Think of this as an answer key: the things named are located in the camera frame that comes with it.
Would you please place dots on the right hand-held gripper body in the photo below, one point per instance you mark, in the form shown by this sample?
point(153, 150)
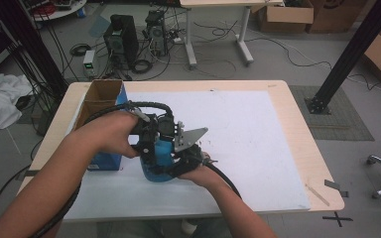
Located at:
point(188, 139)

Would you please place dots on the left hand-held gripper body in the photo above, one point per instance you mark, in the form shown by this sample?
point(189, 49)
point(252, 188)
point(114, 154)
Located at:
point(152, 127)

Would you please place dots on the blue cardboard box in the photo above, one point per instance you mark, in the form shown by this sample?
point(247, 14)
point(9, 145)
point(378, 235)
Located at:
point(102, 91)

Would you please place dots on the person's right hand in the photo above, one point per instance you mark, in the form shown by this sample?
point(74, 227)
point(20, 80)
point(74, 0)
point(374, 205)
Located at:
point(201, 175)

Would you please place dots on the person's left hand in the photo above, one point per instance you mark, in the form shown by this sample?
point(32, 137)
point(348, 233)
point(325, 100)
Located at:
point(112, 132)

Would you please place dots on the white foam board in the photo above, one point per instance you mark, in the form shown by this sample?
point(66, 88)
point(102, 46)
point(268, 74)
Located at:
point(244, 148)

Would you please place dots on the small white power supply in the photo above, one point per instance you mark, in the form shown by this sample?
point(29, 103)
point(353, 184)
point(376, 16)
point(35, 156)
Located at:
point(89, 62)

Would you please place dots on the black computer tower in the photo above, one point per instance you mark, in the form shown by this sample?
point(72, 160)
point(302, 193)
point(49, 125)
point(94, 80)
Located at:
point(122, 36)

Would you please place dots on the open computer chassis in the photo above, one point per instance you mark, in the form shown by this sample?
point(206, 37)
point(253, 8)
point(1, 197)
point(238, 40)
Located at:
point(156, 31)

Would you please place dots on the wooden table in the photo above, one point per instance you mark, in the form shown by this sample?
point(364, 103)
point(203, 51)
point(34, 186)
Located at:
point(297, 132)

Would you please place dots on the white-legged desk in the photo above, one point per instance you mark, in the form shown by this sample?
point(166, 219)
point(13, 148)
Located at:
point(211, 2)

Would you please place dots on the thin wooden stick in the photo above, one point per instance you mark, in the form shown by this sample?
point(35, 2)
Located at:
point(317, 195)

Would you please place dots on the round white table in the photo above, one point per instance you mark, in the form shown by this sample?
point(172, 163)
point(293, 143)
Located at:
point(59, 13)

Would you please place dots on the white cloth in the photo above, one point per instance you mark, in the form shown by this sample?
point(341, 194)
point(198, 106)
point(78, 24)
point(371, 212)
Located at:
point(0, 99)

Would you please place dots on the grey tape strip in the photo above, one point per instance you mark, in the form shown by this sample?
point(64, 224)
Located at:
point(335, 186)

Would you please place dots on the small open cardboard box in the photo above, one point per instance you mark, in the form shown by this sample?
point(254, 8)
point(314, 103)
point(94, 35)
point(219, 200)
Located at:
point(287, 15)

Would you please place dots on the grey floor mat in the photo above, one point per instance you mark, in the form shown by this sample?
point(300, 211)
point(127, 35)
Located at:
point(347, 125)

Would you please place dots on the large brown cardboard box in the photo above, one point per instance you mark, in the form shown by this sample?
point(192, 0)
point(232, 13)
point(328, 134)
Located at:
point(337, 16)

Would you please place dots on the black metal post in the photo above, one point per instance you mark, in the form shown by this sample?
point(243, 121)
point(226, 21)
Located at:
point(354, 49)

